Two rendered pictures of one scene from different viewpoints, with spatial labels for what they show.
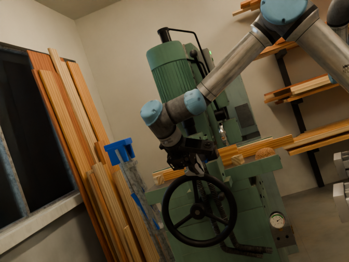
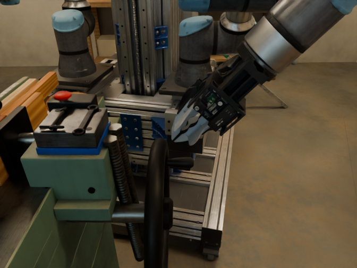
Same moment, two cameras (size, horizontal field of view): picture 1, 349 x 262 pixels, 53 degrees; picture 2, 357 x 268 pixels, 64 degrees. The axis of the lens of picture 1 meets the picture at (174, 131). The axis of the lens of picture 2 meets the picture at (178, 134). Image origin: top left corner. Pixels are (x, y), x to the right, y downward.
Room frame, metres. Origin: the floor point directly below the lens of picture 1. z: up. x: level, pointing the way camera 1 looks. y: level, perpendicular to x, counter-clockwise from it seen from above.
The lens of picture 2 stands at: (1.37, 0.39, 1.23)
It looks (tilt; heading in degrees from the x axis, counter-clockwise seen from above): 32 degrees down; 256
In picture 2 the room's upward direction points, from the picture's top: straight up
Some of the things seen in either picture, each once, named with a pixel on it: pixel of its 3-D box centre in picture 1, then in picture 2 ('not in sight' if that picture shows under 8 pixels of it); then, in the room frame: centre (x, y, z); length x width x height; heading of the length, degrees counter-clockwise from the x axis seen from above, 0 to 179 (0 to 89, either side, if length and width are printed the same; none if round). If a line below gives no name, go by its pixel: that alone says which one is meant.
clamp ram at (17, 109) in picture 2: not in sight; (33, 139); (1.52, -0.09, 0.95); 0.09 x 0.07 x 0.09; 76
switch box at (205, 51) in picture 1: (207, 64); not in sight; (1.92, -0.29, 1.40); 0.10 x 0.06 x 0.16; 166
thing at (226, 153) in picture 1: (215, 159); (20, 133); (1.55, -0.13, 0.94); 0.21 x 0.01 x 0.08; 76
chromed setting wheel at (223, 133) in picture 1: (223, 134); not in sight; (1.74, -0.23, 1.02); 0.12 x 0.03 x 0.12; 166
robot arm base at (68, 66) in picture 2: not in sight; (75, 59); (1.51, -0.83, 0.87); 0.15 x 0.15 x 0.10
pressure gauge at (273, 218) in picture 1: (278, 221); not in sight; (1.37, -0.27, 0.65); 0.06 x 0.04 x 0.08; 76
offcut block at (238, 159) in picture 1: (237, 159); not in sight; (1.47, -0.21, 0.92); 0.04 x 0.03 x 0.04; 54
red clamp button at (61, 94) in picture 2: not in sight; (62, 95); (1.46, -0.11, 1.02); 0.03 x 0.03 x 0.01
